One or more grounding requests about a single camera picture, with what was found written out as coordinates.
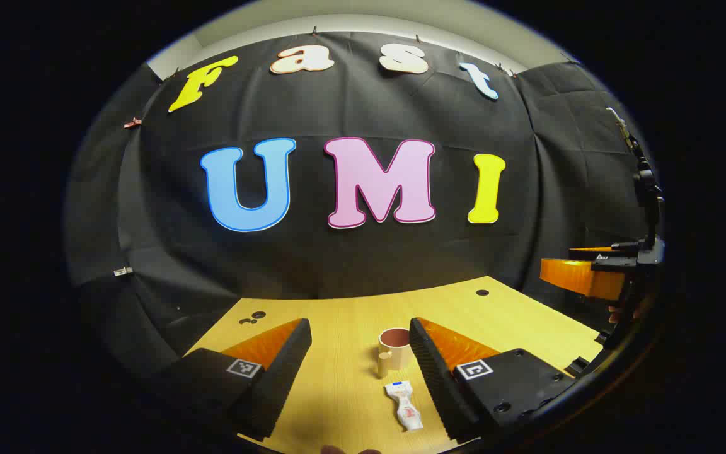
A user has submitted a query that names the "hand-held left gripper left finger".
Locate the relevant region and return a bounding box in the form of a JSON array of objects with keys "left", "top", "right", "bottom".
[{"left": 149, "top": 318, "right": 313, "bottom": 442}]

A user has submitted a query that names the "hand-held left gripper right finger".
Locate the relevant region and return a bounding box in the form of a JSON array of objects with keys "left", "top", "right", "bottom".
[{"left": 408, "top": 317, "right": 581, "bottom": 445}]

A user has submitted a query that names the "beige cup with wooden handle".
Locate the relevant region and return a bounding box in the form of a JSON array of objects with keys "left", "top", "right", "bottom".
[{"left": 378, "top": 328, "right": 415, "bottom": 379}]

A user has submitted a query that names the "white toothpaste tube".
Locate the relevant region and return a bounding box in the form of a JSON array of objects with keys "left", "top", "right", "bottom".
[{"left": 384, "top": 381, "right": 425, "bottom": 432}]

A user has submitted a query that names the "wooden desktop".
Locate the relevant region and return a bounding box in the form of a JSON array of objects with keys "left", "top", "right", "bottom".
[{"left": 183, "top": 276, "right": 604, "bottom": 454}]

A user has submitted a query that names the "black backdrop cloth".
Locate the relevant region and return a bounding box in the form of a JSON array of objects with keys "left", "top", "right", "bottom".
[{"left": 64, "top": 32, "right": 657, "bottom": 382}]

